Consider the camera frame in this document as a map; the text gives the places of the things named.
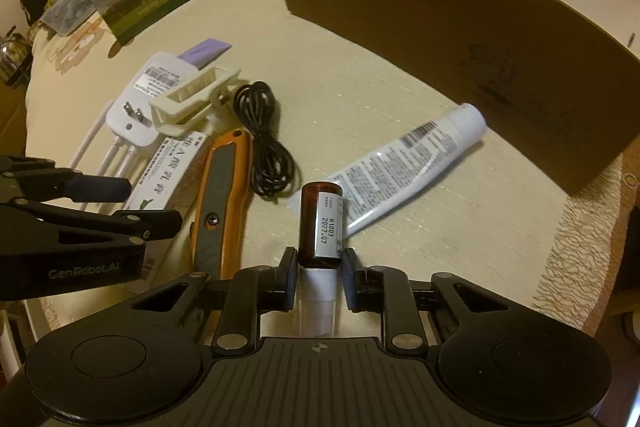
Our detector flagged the purple tube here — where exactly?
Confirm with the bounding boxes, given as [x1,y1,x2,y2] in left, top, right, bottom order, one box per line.
[178,38,234,70]

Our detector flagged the black coiled cable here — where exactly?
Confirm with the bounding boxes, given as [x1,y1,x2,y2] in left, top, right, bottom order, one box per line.
[233,80,301,200]

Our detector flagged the white green medicine box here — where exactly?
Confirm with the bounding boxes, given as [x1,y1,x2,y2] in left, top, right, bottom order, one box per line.
[122,131,217,295]

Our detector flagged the shiny kettle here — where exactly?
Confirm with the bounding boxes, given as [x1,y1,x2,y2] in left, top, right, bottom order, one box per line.
[0,32,32,86]

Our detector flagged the white power adapter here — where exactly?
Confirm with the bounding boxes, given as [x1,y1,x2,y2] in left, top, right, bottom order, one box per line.
[106,52,201,150]

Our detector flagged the white adapter cable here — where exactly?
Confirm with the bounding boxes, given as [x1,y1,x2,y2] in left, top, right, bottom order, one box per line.
[97,137,125,180]
[117,144,139,180]
[70,103,112,170]

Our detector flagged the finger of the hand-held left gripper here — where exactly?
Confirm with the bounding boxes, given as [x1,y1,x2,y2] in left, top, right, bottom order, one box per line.
[0,201,184,254]
[0,155,132,204]

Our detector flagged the brown glass medicine bottle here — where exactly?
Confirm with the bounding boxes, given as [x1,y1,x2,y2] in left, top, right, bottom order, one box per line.
[298,181,346,338]

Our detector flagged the white printed tube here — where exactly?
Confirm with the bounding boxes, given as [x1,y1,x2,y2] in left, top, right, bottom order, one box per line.
[327,103,488,237]

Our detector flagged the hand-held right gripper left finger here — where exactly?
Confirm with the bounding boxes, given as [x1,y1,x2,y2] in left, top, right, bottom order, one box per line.
[127,247,301,355]

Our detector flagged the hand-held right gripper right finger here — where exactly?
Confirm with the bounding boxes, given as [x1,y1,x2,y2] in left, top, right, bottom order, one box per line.
[341,248,502,354]

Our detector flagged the white hair claw clip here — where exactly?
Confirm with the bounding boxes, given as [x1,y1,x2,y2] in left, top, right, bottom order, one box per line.
[148,66,243,138]

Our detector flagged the cream printed tablecloth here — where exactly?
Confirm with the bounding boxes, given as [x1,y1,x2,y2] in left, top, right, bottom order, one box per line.
[20,0,640,358]

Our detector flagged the orange utility knife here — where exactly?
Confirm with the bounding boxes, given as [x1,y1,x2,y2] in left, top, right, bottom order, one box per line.
[191,129,253,343]

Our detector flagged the brown cardboard box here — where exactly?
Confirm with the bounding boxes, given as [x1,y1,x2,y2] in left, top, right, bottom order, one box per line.
[264,0,640,198]

